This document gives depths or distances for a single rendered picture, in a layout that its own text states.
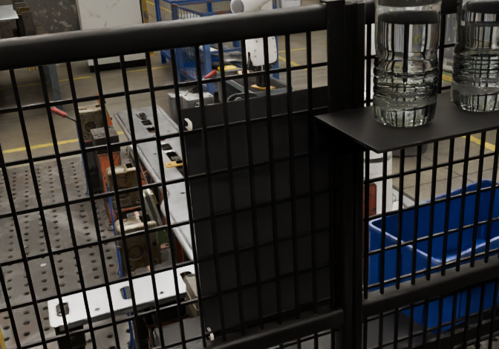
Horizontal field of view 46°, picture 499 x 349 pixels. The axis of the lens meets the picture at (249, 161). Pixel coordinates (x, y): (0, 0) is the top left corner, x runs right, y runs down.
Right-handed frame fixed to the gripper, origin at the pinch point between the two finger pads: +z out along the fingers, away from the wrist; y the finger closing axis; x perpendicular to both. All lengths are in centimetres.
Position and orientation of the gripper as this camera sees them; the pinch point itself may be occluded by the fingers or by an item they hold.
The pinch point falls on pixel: (262, 79)
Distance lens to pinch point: 189.9
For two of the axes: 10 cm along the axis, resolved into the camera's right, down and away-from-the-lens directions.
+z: 0.6, 9.3, 3.6
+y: -7.8, 2.7, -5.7
